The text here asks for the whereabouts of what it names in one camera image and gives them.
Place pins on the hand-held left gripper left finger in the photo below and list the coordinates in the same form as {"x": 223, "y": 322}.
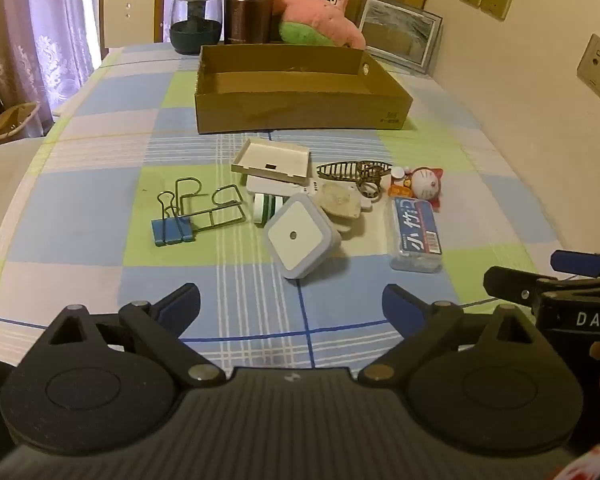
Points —
{"x": 181, "y": 306}

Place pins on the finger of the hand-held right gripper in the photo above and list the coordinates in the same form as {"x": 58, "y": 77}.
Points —
{"x": 505, "y": 282}
{"x": 575, "y": 262}

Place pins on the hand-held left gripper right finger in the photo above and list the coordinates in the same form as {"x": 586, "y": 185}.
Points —
{"x": 401, "y": 307}

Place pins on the clear box with blue label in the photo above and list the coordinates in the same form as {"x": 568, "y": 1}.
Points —
{"x": 415, "y": 235}

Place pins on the green white tape roll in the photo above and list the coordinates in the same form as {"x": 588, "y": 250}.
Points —
{"x": 275, "y": 205}
{"x": 259, "y": 208}

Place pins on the square white night light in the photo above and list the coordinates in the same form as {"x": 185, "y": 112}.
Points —
{"x": 297, "y": 235}

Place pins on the white plug adapter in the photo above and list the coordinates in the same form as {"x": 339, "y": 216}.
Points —
{"x": 265, "y": 186}

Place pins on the shallow cardboard box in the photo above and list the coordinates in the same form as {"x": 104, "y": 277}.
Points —
{"x": 300, "y": 110}

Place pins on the blue binder clip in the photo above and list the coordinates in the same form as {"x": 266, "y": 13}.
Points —
{"x": 170, "y": 232}

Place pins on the beige plastic disc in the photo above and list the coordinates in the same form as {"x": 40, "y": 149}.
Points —
{"x": 337, "y": 200}

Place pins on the red white cat figurine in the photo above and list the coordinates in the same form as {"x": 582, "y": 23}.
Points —
{"x": 425, "y": 182}

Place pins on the small white cap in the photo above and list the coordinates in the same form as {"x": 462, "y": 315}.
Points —
{"x": 397, "y": 172}

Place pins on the white plastic tray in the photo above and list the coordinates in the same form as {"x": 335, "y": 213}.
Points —
{"x": 272, "y": 157}

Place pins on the beige woven basket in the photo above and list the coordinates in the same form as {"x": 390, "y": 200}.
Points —
{"x": 10, "y": 122}

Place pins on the dark green glass jar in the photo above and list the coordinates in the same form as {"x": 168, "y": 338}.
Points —
{"x": 195, "y": 30}

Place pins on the cream wooden chair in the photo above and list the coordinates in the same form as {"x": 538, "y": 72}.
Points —
{"x": 130, "y": 25}

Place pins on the pink starfish plush toy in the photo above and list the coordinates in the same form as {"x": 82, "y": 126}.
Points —
{"x": 325, "y": 15}

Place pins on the brown metal thermos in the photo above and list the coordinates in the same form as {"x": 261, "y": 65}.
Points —
{"x": 247, "y": 10}

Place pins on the purple lace curtain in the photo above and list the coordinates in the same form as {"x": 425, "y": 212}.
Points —
{"x": 40, "y": 35}

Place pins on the glass picture frame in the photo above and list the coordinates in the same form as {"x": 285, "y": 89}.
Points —
{"x": 397, "y": 30}

